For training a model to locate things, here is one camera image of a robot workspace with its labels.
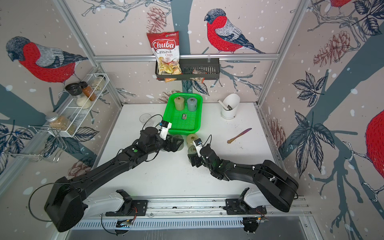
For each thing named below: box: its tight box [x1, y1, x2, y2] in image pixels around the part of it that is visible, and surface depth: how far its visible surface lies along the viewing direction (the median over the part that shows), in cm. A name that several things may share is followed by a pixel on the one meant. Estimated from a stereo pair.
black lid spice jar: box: [65, 83, 92, 110], surface depth 73 cm
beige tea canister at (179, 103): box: [174, 96, 185, 111], surface depth 116 cm
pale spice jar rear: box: [91, 75, 106, 91], surface depth 87 cm
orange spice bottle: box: [79, 81, 97, 101], surface depth 78 cm
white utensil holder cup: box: [221, 93, 241, 120], surface depth 108 cm
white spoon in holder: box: [217, 99, 229, 110], surface depth 108 cm
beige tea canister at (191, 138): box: [186, 133, 199, 148], surface depth 92 cm
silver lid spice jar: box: [45, 112, 70, 131], surface depth 61 cm
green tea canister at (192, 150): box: [188, 145, 197, 154], surface depth 86 cm
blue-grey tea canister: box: [187, 97, 198, 112], surface depth 115 cm
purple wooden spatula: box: [227, 128, 253, 144], surface depth 105 cm
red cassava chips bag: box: [146, 31, 183, 83], surface depth 85 cm
